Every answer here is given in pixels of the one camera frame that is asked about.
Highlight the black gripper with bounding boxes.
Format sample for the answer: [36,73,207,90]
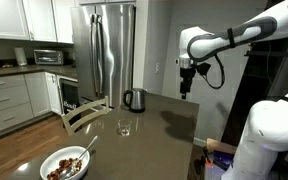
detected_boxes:
[179,67,197,101]

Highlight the silver metal spoon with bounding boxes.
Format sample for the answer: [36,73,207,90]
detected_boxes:
[59,135,99,180]

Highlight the clear drinking glass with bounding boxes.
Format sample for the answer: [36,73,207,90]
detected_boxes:
[117,118,133,137]

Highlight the white ceramic bowl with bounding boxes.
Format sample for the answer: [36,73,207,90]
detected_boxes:
[39,145,91,180]

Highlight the stainless steel electric kettle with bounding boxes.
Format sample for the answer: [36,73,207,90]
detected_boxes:
[122,87,148,114]

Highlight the light wooden board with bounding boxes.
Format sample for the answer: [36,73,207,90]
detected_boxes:
[206,137,238,155]

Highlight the stainless steel refrigerator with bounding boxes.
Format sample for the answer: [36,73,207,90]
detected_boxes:
[71,3,136,108]

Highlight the wooden chair back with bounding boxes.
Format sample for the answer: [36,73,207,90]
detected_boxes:
[61,95,110,137]

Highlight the dark metal shelf rack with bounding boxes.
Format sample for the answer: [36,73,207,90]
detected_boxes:
[243,33,288,101]

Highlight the brown food pieces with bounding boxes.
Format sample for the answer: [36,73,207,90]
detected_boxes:
[46,157,84,180]

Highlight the silver toaster oven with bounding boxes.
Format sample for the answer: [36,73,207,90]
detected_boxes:
[33,49,65,66]

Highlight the paper towel roll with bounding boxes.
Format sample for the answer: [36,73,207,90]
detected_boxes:
[13,46,29,67]

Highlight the white drawer base cabinets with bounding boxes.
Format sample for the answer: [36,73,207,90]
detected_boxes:
[0,71,63,138]

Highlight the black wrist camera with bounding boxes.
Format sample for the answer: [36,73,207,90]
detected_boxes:
[195,62,212,77]

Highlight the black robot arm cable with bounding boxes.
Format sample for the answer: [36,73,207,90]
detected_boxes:
[202,54,226,90]

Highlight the white wall cabinets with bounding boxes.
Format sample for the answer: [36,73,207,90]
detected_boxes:
[0,0,75,45]

